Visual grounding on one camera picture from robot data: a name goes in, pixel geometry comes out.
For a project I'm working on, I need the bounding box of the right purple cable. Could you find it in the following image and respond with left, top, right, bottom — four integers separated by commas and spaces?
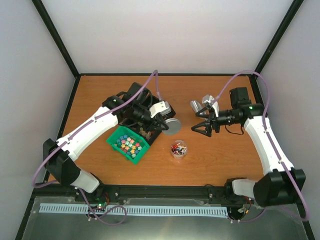
212, 70, 311, 224

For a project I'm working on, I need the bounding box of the metal scoop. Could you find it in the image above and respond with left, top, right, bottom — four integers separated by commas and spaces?
190, 100, 204, 114

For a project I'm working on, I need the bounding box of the metal jar lid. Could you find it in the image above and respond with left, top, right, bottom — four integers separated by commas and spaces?
162, 118, 182, 136

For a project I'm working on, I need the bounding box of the black popsicle candy bin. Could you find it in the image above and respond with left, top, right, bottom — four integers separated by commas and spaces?
119, 119, 162, 146

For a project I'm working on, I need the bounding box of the clear plastic jar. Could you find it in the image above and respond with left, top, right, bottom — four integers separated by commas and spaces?
170, 140, 188, 159

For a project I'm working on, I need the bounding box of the black frame rail front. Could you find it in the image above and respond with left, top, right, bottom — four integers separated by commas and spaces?
31, 184, 226, 204

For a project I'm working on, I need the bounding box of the green plastic bin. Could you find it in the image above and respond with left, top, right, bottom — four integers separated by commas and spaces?
106, 126, 150, 165

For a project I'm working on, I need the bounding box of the black lollipop bin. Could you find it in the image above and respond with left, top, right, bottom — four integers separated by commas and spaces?
144, 95, 173, 123

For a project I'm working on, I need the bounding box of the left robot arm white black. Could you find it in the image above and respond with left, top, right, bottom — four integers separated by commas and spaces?
42, 82, 176, 202

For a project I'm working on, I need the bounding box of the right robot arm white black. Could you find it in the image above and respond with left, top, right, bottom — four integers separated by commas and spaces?
190, 87, 306, 207

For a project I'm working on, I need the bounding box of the light blue cable duct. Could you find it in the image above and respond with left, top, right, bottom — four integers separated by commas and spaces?
38, 203, 228, 218

